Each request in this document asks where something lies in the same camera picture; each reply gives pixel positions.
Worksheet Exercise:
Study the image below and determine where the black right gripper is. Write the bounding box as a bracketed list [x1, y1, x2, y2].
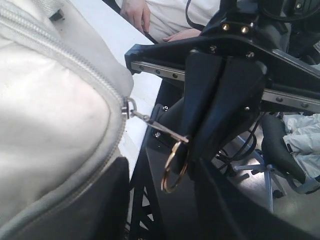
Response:
[125, 7, 320, 160]

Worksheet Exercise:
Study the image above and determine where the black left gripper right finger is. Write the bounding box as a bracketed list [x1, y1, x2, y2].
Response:
[194, 158, 314, 240]

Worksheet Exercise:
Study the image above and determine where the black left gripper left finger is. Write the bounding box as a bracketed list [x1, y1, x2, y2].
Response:
[22, 157, 130, 240]

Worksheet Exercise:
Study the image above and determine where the metal zipper pull with ring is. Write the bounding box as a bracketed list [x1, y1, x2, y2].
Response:
[122, 97, 191, 194]

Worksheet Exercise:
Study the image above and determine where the beige duffel bag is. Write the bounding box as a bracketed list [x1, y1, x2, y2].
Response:
[0, 0, 134, 240]

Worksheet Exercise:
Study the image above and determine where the crumpled white plastic bag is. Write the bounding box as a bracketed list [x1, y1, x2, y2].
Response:
[282, 113, 320, 179]

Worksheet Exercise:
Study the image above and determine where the black metal robot stand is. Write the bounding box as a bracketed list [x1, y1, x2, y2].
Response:
[128, 129, 198, 240]

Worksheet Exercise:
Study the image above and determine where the black office chair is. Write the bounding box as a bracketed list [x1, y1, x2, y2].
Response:
[233, 114, 320, 213]

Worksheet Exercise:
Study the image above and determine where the person in white shirt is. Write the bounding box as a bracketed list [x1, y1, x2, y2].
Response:
[116, 0, 220, 43]

